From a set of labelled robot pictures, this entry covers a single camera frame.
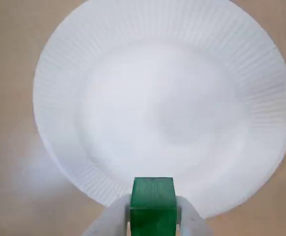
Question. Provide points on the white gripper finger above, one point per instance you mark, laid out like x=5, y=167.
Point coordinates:
x=194, y=218
x=113, y=216

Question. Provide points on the white paper plate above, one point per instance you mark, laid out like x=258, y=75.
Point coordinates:
x=157, y=98

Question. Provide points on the small green cube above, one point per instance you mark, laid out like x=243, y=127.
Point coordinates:
x=153, y=211

